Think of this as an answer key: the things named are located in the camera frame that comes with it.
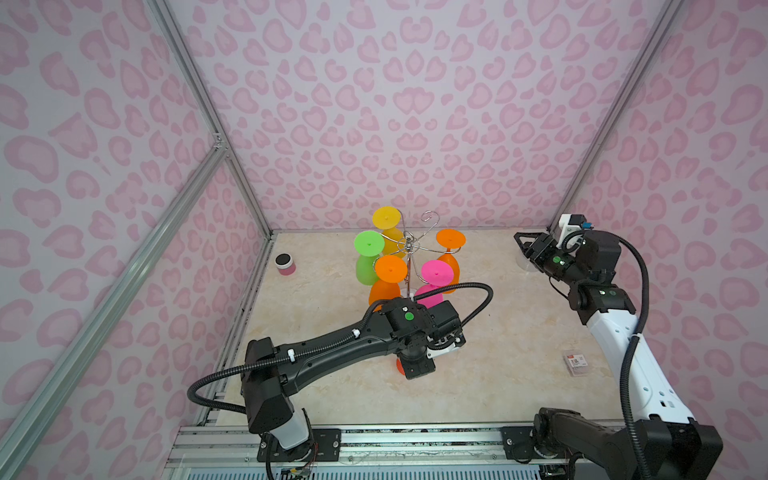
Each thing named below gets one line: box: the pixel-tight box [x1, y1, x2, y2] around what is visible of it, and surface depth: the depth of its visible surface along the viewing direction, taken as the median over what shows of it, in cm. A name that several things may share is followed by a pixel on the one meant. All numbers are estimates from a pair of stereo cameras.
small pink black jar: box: [274, 252, 297, 277], surface depth 108 cm
